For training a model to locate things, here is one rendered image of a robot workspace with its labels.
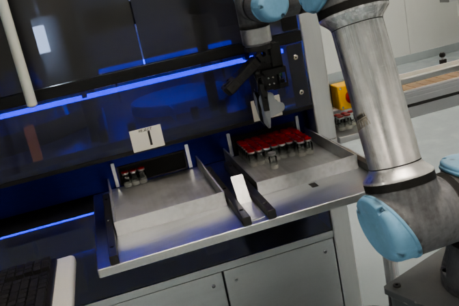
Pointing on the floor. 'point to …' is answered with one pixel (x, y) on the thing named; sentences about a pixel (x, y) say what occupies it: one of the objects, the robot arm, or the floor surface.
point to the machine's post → (337, 219)
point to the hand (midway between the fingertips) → (263, 122)
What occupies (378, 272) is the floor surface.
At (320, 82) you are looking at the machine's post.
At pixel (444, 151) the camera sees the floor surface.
